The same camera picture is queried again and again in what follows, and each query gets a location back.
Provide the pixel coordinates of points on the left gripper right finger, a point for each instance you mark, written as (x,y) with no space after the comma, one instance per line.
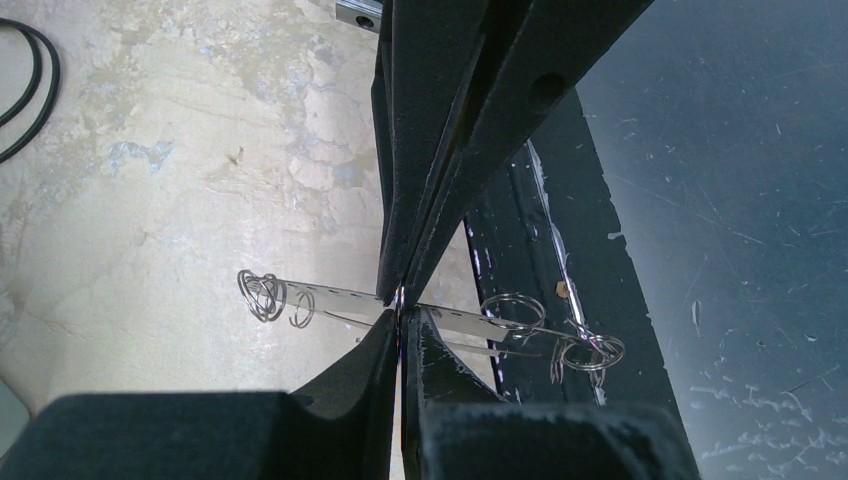
(455,427)

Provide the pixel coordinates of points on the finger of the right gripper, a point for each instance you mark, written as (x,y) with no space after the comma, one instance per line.
(533,53)
(426,54)

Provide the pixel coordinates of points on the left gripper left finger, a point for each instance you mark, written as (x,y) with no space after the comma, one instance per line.
(337,426)

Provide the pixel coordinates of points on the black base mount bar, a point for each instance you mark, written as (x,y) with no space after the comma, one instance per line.
(546,228)

